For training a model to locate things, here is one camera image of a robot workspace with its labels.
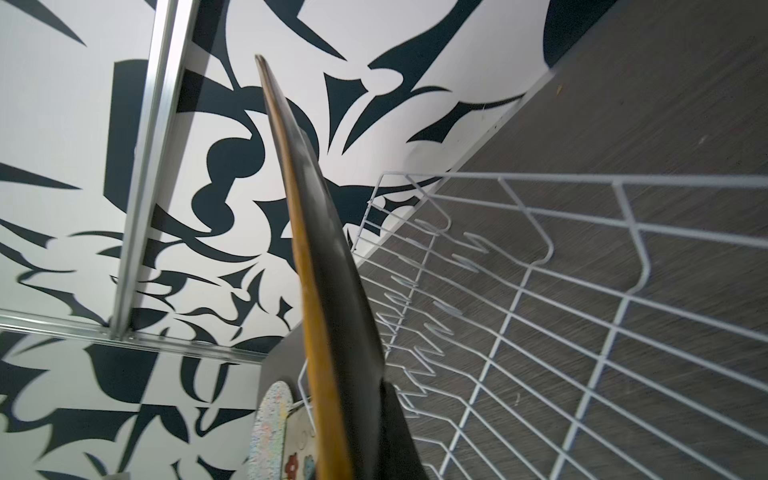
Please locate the white wire dish rack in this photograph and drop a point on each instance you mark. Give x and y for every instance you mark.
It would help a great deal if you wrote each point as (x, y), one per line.
(573, 326)

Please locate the colourful speckled round plate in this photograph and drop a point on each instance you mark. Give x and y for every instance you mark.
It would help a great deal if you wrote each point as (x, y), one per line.
(268, 433)

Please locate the dark glass plate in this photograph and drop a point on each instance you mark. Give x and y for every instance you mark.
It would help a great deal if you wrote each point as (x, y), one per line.
(342, 345)

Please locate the floral square plate black rim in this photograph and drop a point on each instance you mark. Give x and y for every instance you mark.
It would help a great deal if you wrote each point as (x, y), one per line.
(299, 450)

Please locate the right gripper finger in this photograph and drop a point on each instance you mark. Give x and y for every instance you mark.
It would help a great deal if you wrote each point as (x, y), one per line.
(398, 456)

